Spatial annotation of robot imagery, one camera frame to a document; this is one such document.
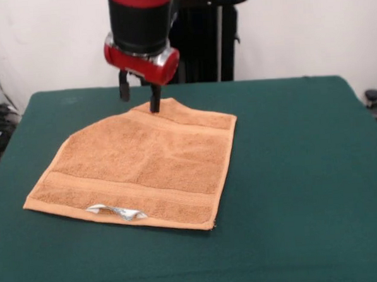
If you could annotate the orange terry towel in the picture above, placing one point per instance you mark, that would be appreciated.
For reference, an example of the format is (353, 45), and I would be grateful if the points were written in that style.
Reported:
(139, 165)

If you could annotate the dark green table cloth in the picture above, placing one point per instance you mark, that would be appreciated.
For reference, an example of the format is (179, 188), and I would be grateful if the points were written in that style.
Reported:
(304, 173)

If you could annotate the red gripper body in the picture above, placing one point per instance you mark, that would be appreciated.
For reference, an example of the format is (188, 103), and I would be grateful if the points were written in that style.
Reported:
(143, 66)

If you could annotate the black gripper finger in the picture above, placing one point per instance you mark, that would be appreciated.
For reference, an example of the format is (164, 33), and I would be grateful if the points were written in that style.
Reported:
(124, 87)
(155, 100)

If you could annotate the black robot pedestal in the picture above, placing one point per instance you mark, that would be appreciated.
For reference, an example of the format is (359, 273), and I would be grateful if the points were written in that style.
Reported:
(208, 45)

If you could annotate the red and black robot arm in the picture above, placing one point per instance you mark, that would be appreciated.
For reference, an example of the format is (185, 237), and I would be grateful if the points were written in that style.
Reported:
(141, 20)

